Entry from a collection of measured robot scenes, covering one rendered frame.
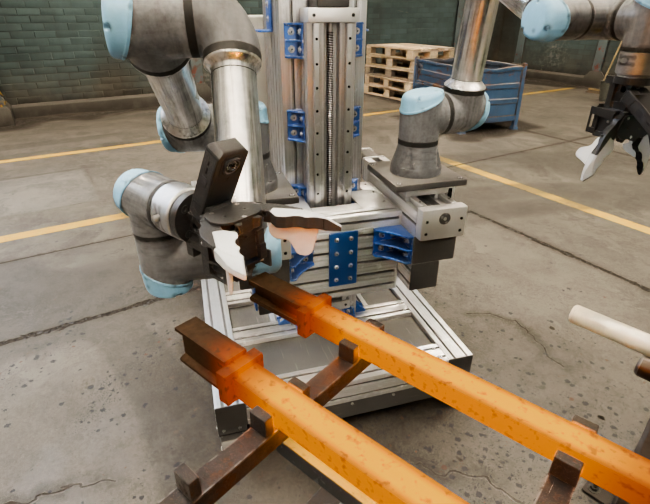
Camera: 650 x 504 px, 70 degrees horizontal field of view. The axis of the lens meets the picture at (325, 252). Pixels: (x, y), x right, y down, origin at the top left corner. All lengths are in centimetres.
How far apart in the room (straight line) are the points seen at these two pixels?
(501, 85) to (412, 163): 443
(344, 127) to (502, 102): 452
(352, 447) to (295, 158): 116
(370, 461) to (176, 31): 68
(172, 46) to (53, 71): 636
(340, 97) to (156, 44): 64
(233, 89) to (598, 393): 169
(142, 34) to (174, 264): 36
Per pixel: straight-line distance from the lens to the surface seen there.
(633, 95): 108
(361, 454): 38
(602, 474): 43
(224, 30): 82
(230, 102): 78
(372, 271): 143
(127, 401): 189
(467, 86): 141
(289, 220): 56
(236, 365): 45
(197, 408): 178
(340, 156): 139
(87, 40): 720
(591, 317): 121
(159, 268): 74
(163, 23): 83
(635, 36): 108
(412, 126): 135
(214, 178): 55
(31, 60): 718
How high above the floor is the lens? 125
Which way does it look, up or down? 28 degrees down
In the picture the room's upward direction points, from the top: straight up
